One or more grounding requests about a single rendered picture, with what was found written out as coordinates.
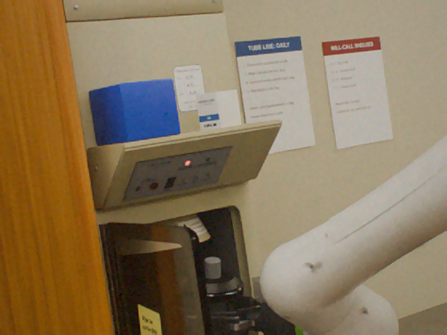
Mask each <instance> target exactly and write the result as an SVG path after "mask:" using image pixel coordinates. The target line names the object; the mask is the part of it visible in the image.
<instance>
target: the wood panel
mask: <svg viewBox="0 0 447 335"><path fill-rule="evenodd" d="M107 295H108V292H107V287H106V282H105V272H104V267H103V262H102V257H101V248H100V243H99V237H98V232H97V223H96V217H95V212H94V206H93V193H92V188H91V183H90V177H89V168H88V162H87V157H86V151H85V142H84V137H83V131H82V127H81V118H80V112H79V108H78V102H77V92H76V87H75V82H74V76H73V67H72V62H71V56H70V51H69V43H68V37H67V31H66V27H65V17H64V11H63V6H62V1H61V0H0V335H113V328H112V323H111V317H110V312H109V303H108V298H107Z"/></svg>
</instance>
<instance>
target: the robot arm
mask: <svg viewBox="0 0 447 335"><path fill-rule="evenodd" d="M446 231H447V134H446V135H445V136H444V137H443V138H441V139H440V140H439V141H438V142H437V143H435V145H434V146H432V147H431V148H430V149H428V150H427V151H426V152H424V153H423V154H422V155H421V156H419V157H418V158H417V159H415V161H413V162H412V163H411V164H409V165H408V166H407V167H405V168H404V169H402V170H401V171H399V173H397V174H396V175H394V176H393V177H392V178H390V179H388V180H387V181H386V182H384V183H383V184H382V185H381V186H379V187H378V188H377V189H374V190H373V191H372V192H370V193H369V194H367V195H365V196H364V197H362V198H361V199H360V200H359V201H357V202H356V203H354V204H353V205H351V206H350V207H347V208H346V209H344V210H343V211H340V212H339V213H337V214H336V215H335V216H334V217H332V218H331V219H329V221H328V222H326V223H324V224H323V225H321V226H317V227H316V228H314V229H312V230H310V231H308V232H307V233H305V234H302V235H300V236H299V237H297V238H296V239H294V240H291V241H290V242H287V243H284V244H282V245H280V246H278V247H277V248H276V249H275V250H273V251H272V252H271V253H270V254H269V255H268V257H267V258H266V260H265V262H264V263H263V265H262V268H261V271H260V288H261V294H262V296H263V299H262V298H261V297H256V298H254V299H253V297H248V296H241V297H240V298H239V303H240V309H238V310H237V311H231V312H214V313H210V315H211V321H212V331H213V333H230V334H234V335H240V334H242V330H254V331H256V332H261V331H262V332H263V335H398V319H397V317H396V314H395V312H394V310H393V308H392V307H391V305H390V304H389V302H388V301H387V300H386V299H385V298H384V297H383V296H381V295H380V294H378V293H376V292H374V291H372V290H370V289H368V288H367V287H365V286H364V285H363V282H365V281H366V280H367V279H369V278H371V277H373V276H374V275H375V274H376V273H378V272H379V271H381V270H384V269H385V268H386V267H387V266H389V265H390V264H392V263H393V262H395V261H397V260H398V259H399V258H401V257H403V256H404V255H406V254H408V253H409V252H411V251H413V250H415V249H417V248H418V247H419V246H421V245H423V244H425V243H426V242H428V241H429V240H431V239H433V238H434V237H436V236H438V235H439V234H441V233H444V232H446ZM243 314H245V320H244V315H243Z"/></svg>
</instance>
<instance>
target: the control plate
mask: <svg viewBox="0 0 447 335"><path fill-rule="evenodd" d="M232 148H233V146H231V147H226V148H217V149H212V150H207V151H199V152H190V153H186V154H181V155H176V156H169V157H164V158H159V159H154V160H146V161H141V162H136V165H135V167H134V169H133V173H132V177H131V179H130V182H129V185H128V187H127V190H126V192H125V196H124V198H123V200H122V202H126V201H130V200H134V199H141V198H145V197H149V196H154V195H161V194H165V193H169V192H173V191H180V190H184V189H188V188H192V187H203V186H207V185H211V184H215V183H218V180H219V178H220V176H221V173H222V171H223V169H224V165H225V164H226V161H227V158H228V157H229V154H230V152H231V150H232ZM209 156H210V157H211V159H210V160H209V161H208V162H206V161H205V160H206V158H207V157H209ZM188 160H190V164H189V165H187V166H186V165H185V163H186V162H187V161H188ZM208 172H209V173H210V177H206V176H205V175H206V174H207V173H208ZM195 175H199V179H194V177H195ZM175 176H176V180H175V182H174V184H173V186H172V187H169V188H165V186H166V183H167V182H168V178H171V177H175ZM184 177H187V182H185V181H182V180H183V178H184ZM153 183H158V187H157V188H156V189H153V190H152V189H151V185H152V184H153ZM136 187H141V189H140V190H139V191H136V190H135V189H136Z"/></svg>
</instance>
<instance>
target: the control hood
mask: <svg viewBox="0 0 447 335"><path fill-rule="evenodd" d="M281 125H282V121H281V120H280V119H277V120H265V121H259V122H253V123H247V124H241V125H236V126H231V127H226V128H216V129H210V130H204V131H197V132H187V133H181V134H178V135H173V136H164V137H159V138H153V139H149V140H139V141H133V142H129V143H123V144H111V145H105V146H97V147H92V148H89V150H87V153H88V158H89V169H90V173H91V179H92V184H93V198H94V203H95V207H97V209H106V208H110V207H121V206H125V205H129V204H133V203H140V202H144V201H149V200H152V199H159V198H164V197H168V196H171V195H178V194H182V193H186V192H190V191H197V190H201V189H204V188H209V187H220V186H223V185H228V184H232V183H239V182H243V181H247V180H251V179H256V178H257V177H258V175H259V171H260V169H261V168H262V166H263V163H264V161H265V159H266V158H267V155H268V153H269V151H270V150H271V147H272V145H273V143H274V142H275V139H276V137H277V134H278V132H279V130H280V128H281ZM231 146H233V148H232V150H231V152H230V154H229V157H228V158H227V161H226V164H225V165H224V167H223V171H222V173H221V176H220V178H219V180H218V183H215V184H211V185H207V186H203V187H192V188H188V189H184V190H180V191H173V192H169V193H165V194H161V195H154V196H149V197H145V198H141V199H134V200H130V201H126V202H122V200H123V198H124V196H125V192H126V190H127V187H128V185H129V182H130V179H131V177H132V173H133V169H134V167H135V165H136V162H141V161H146V160H154V159H159V158H164V157H169V156H176V155H181V154H186V153H190V152H199V151H207V150H212V149H217V148H226V147H231Z"/></svg>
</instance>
